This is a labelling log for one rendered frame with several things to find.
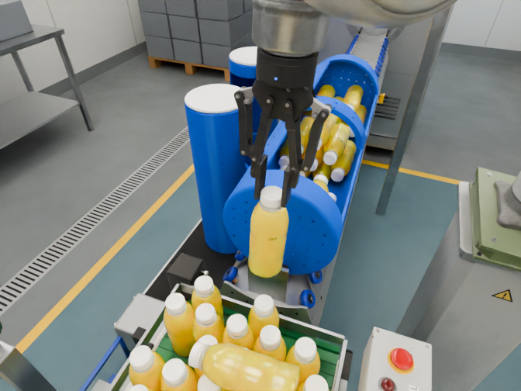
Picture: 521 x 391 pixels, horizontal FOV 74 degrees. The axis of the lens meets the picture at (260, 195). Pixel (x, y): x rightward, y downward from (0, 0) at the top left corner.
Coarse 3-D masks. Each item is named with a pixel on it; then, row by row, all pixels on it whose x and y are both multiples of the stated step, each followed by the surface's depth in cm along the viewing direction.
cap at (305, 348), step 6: (300, 342) 64; (306, 342) 64; (312, 342) 63; (300, 348) 63; (306, 348) 63; (312, 348) 63; (300, 354) 62; (306, 354) 62; (312, 354) 62; (306, 360) 62
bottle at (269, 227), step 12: (252, 216) 59; (264, 216) 56; (276, 216) 56; (252, 228) 59; (264, 228) 57; (276, 228) 57; (252, 240) 61; (264, 240) 59; (276, 240) 59; (252, 252) 62; (264, 252) 60; (276, 252) 61; (252, 264) 64; (264, 264) 62; (276, 264) 63; (264, 276) 64
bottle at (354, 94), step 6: (348, 90) 138; (354, 90) 135; (360, 90) 137; (348, 96) 131; (354, 96) 131; (360, 96) 134; (348, 102) 130; (354, 102) 129; (360, 102) 133; (354, 108) 130
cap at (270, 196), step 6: (270, 186) 57; (276, 186) 58; (264, 192) 56; (270, 192) 56; (276, 192) 56; (264, 198) 55; (270, 198) 55; (276, 198) 55; (264, 204) 56; (270, 204) 55; (276, 204) 55
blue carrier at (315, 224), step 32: (320, 64) 136; (352, 64) 136; (320, 96) 106; (352, 128) 102; (320, 192) 75; (352, 192) 93; (224, 224) 86; (288, 224) 78; (320, 224) 75; (288, 256) 85; (320, 256) 81
